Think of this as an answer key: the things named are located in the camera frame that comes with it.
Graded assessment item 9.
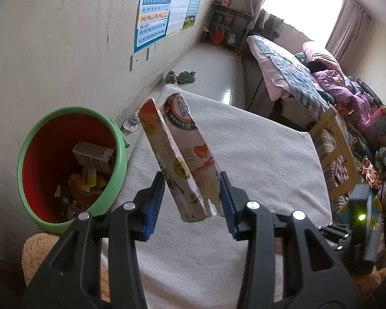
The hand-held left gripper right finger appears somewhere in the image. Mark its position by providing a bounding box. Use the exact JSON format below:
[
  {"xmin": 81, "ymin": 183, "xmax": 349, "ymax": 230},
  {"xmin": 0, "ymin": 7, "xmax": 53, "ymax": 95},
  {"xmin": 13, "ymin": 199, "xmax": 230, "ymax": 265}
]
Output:
[{"xmin": 219, "ymin": 171, "xmax": 362, "ymax": 309}]

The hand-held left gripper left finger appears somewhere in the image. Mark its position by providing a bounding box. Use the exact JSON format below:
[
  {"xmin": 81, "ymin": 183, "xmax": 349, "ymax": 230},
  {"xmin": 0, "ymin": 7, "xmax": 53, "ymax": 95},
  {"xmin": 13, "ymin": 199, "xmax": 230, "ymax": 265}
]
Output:
[{"xmin": 21, "ymin": 171, "xmax": 166, "ymax": 309}]

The strawberry milk carton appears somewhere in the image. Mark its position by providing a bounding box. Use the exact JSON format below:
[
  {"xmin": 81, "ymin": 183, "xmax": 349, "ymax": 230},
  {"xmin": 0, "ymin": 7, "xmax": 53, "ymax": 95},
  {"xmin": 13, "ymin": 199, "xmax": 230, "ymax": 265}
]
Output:
[{"xmin": 138, "ymin": 93, "xmax": 224, "ymax": 223}]

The yellow paper box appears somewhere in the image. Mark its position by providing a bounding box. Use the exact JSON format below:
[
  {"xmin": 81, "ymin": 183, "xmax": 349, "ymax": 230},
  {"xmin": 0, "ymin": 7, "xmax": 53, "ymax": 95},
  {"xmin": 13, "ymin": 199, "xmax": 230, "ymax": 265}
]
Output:
[{"xmin": 69, "ymin": 167, "xmax": 107, "ymax": 197}]

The brown small box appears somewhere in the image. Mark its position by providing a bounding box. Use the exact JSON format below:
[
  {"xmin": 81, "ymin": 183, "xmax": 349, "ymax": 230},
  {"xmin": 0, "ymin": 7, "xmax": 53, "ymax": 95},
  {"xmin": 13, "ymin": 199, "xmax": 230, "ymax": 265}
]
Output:
[{"xmin": 72, "ymin": 141, "xmax": 116, "ymax": 173}]

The green and red trash bin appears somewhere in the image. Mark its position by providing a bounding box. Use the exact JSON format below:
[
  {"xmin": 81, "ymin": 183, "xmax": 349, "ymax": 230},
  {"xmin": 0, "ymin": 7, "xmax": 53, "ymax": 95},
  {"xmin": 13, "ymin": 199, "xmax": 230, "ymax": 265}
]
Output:
[{"xmin": 17, "ymin": 106, "xmax": 129, "ymax": 235}]

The children's picture book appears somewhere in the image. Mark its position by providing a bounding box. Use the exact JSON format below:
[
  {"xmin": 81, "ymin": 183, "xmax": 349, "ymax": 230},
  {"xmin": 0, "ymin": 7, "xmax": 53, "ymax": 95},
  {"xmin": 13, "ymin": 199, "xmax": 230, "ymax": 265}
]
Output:
[{"xmin": 333, "ymin": 113, "xmax": 367, "ymax": 155}]

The white towel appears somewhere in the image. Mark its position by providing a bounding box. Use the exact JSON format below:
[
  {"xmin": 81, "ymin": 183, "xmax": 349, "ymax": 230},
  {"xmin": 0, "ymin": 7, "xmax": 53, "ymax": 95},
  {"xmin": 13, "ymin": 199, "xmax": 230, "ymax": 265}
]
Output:
[{"xmin": 100, "ymin": 84, "xmax": 333, "ymax": 303}]

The pink printed toy box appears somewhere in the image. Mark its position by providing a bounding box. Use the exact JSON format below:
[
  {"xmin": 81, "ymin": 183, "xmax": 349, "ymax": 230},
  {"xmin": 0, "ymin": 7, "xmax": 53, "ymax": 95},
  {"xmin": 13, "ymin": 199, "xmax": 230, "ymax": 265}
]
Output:
[{"xmin": 363, "ymin": 106, "xmax": 386, "ymax": 142}]

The wooden chair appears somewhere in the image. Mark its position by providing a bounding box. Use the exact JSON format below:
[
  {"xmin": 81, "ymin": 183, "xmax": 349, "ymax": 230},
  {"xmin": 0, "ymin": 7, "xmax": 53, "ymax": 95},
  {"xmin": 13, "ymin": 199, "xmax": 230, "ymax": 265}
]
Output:
[{"xmin": 309, "ymin": 108, "xmax": 364, "ymax": 200}]

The crumpled silver wrapper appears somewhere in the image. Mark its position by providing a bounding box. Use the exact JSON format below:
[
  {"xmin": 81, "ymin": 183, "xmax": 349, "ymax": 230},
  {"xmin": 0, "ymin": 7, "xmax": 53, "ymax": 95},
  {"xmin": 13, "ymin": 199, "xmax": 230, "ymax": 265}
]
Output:
[{"xmin": 123, "ymin": 112, "xmax": 141, "ymax": 132}]

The purple quilt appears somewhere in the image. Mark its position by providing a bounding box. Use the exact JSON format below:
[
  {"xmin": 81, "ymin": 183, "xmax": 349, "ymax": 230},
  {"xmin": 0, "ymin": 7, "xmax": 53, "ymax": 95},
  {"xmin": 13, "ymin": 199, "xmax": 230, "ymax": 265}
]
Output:
[{"xmin": 312, "ymin": 69, "xmax": 367, "ymax": 110}]

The tan plush cushion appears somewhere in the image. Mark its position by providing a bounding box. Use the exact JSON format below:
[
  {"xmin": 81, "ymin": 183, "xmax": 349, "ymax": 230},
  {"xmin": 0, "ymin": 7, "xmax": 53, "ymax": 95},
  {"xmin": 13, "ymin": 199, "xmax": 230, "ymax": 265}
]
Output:
[{"xmin": 22, "ymin": 233, "xmax": 111, "ymax": 301}]

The bed with patchwork quilt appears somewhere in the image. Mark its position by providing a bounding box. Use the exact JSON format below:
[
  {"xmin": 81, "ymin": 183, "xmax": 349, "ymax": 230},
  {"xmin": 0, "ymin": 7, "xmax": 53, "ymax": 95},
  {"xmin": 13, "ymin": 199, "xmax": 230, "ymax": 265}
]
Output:
[{"xmin": 246, "ymin": 35, "xmax": 332, "ymax": 116}]

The pink pillow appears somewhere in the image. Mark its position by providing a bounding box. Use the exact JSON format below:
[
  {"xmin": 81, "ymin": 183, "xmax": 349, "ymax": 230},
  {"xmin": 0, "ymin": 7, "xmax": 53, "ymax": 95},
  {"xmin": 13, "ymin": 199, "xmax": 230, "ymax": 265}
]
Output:
[{"xmin": 302, "ymin": 41, "xmax": 341, "ymax": 74}]

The orange bucket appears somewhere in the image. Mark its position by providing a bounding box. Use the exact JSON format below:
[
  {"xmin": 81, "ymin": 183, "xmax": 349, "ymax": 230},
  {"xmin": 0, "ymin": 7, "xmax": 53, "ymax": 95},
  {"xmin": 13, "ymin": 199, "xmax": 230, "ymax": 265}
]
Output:
[{"xmin": 210, "ymin": 29, "xmax": 226, "ymax": 46}]

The dark clothes pile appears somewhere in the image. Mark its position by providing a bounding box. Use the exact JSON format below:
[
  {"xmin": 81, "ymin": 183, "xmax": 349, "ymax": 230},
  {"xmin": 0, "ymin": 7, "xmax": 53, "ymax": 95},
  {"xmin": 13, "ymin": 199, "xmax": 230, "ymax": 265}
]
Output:
[{"xmin": 254, "ymin": 10, "xmax": 285, "ymax": 39}]

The dark storage shelf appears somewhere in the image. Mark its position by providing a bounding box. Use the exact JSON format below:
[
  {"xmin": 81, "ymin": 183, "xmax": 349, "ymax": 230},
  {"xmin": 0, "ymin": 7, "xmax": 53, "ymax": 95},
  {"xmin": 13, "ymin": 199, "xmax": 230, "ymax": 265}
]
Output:
[{"xmin": 201, "ymin": 0, "xmax": 255, "ymax": 52}]

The bright window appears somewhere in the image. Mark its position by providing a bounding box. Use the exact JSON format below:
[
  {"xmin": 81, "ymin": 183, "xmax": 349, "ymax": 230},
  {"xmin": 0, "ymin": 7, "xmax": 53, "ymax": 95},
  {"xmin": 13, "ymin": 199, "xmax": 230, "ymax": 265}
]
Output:
[{"xmin": 262, "ymin": 0, "xmax": 346, "ymax": 44}]

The blue bordered wall poster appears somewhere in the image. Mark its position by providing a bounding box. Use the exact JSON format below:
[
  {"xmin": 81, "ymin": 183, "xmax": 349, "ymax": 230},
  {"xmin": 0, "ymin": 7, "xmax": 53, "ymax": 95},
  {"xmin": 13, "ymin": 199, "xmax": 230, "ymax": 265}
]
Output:
[{"xmin": 133, "ymin": 0, "xmax": 181, "ymax": 54}]

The white wall poster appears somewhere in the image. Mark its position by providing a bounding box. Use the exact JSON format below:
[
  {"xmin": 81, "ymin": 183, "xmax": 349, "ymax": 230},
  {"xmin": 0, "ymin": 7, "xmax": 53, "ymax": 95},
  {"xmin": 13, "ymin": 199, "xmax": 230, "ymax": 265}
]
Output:
[{"xmin": 165, "ymin": 0, "xmax": 198, "ymax": 37}]

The green bordered wall poster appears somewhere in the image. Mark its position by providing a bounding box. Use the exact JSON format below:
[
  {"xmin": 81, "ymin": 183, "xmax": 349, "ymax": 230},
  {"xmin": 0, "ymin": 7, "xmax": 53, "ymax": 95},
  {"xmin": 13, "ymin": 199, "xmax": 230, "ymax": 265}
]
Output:
[{"xmin": 182, "ymin": 0, "xmax": 206, "ymax": 29}]

